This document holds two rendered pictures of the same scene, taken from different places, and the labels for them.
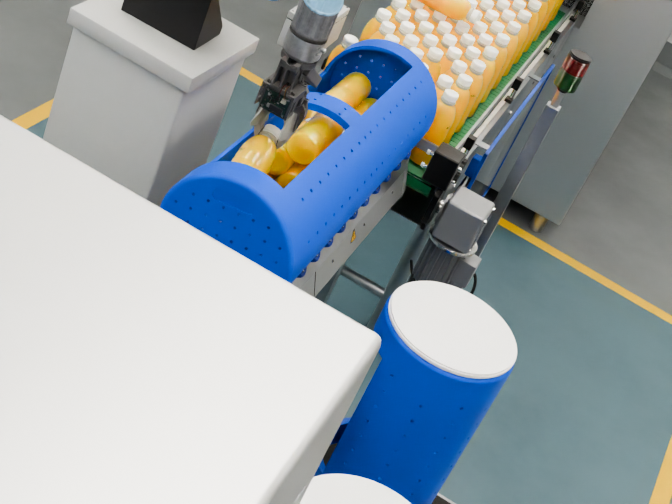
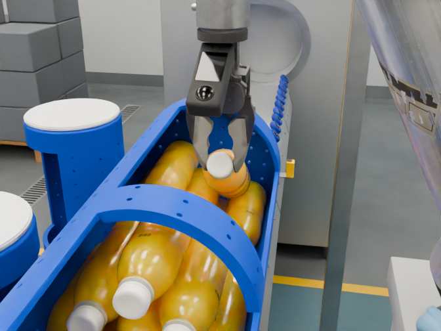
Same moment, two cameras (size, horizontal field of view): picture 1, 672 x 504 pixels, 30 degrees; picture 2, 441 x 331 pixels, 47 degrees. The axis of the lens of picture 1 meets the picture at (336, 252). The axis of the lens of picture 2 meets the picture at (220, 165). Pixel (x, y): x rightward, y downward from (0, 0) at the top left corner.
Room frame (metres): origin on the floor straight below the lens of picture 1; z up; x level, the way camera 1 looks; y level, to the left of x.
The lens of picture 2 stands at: (2.88, 0.22, 1.52)
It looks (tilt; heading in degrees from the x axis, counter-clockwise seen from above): 24 degrees down; 180
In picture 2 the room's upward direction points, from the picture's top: straight up
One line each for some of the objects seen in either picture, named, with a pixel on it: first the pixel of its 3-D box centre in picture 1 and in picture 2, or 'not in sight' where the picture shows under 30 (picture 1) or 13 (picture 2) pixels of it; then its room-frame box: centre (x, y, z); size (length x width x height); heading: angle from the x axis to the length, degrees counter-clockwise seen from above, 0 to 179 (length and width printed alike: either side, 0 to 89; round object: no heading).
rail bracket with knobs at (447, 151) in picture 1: (441, 167); not in sight; (2.83, -0.15, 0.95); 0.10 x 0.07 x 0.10; 81
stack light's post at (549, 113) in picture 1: (469, 260); not in sight; (3.14, -0.36, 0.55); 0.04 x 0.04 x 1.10; 81
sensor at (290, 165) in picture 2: not in sight; (280, 167); (1.57, 0.38, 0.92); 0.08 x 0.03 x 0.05; 81
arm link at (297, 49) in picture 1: (305, 45); (220, 14); (2.15, 0.22, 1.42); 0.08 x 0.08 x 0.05
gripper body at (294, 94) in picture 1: (288, 81); (223, 70); (2.14, 0.22, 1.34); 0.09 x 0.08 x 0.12; 171
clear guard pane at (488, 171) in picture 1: (487, 173); not in sight; (3.40, -0.31, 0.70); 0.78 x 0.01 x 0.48; 171
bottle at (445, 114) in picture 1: (434, 129); not in sight; (2.92, -0.10, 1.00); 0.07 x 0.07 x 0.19
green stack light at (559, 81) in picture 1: (568, 78); not in sight; (3.14, -0.36, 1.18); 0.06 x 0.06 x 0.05
